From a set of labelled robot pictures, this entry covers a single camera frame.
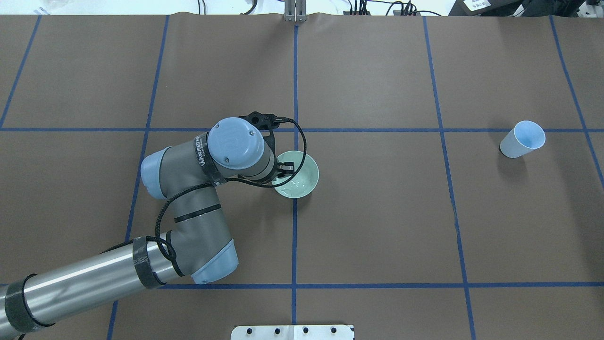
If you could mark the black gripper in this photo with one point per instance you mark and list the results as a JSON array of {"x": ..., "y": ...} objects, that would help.
[{"x": 286, "y": 166}]

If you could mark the light blue plastic cup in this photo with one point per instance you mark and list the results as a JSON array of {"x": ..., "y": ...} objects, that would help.
[{"x": 525, "y": 137}]

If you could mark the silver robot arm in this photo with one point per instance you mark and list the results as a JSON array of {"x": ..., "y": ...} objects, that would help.
[{"x": 190, "y": 236}]

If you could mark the black box with label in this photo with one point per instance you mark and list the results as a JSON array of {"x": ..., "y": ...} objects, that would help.
[{"x": 484, "y": 8}]

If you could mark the aluminium frame post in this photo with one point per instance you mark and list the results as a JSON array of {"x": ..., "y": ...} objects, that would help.
[{"x": 295, "y": 11}]

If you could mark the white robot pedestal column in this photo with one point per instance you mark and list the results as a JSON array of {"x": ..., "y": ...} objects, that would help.
[{"x": 294, "y": 332}]

